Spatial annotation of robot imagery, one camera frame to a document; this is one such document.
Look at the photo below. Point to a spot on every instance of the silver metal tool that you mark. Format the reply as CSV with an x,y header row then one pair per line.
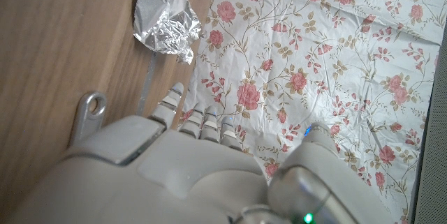
x,y
85,123

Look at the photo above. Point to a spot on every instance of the floral backdrop cloth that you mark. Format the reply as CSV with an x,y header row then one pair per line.
x,y
314,42

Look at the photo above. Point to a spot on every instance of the small crumpled aluminum foil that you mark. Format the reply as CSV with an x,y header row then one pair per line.
x,y
164,18

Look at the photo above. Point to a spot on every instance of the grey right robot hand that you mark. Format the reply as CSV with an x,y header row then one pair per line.
x,y
181,182

